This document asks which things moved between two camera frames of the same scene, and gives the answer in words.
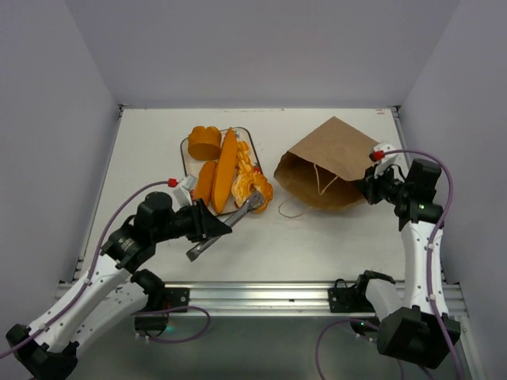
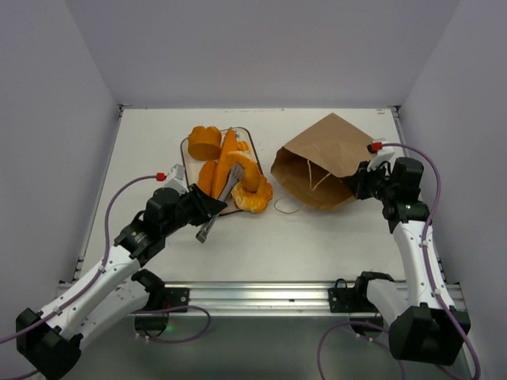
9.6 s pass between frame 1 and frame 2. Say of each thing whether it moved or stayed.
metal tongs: moved
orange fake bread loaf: stayed
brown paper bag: stayed
